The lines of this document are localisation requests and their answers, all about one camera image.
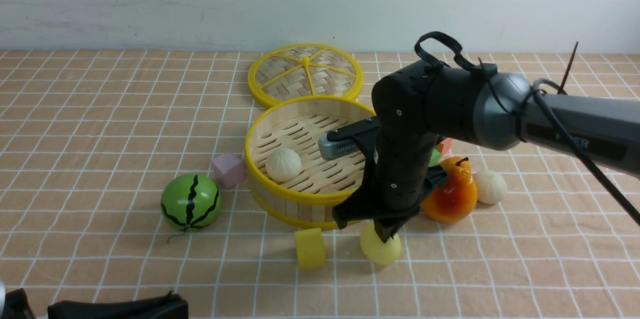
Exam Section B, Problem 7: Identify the pink cube block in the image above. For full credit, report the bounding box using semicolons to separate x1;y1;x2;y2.
436;137;453;156

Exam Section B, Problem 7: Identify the woven bamboo steamer lid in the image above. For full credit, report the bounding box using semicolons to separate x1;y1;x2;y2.
247;43;364;109

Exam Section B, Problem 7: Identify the green toy watermelon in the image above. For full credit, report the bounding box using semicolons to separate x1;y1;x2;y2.
160;173;222;232

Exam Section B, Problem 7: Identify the yellow bun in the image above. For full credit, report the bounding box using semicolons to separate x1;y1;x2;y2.
359;221;402;265

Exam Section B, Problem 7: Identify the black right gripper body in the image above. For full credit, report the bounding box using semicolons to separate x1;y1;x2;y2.
332;131;447;230

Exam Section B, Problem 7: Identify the bamboo steamer tray yellow rim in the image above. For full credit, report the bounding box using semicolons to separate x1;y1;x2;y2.
244;96;375;231

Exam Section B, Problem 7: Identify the checkered orange tablecloth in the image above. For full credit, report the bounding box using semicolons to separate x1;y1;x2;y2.
0;49;640;319

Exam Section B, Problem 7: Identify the white bun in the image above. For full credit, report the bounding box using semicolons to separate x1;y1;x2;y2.
265;147;302;183
473;169;508;205

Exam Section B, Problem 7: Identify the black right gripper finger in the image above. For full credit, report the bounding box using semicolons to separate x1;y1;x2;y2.
373;216;413;243

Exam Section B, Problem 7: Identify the green cube block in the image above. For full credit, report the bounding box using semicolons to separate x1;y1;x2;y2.
429;149;441;167

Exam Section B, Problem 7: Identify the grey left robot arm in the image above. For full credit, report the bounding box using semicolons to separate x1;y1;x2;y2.
0;282;190;319

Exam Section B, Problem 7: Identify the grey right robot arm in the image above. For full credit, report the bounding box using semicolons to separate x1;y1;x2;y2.
319;61;640;242

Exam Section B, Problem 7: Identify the purple cube block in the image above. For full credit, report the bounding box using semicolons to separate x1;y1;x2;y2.
211;152;247;189

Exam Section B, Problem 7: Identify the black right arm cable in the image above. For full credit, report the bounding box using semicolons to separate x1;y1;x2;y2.
414;31;640;227

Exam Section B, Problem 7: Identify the yellow cube block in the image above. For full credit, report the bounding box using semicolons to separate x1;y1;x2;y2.
294;228;327;270

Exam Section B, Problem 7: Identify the orange toy pear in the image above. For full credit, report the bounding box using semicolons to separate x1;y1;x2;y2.
420;156;478;224

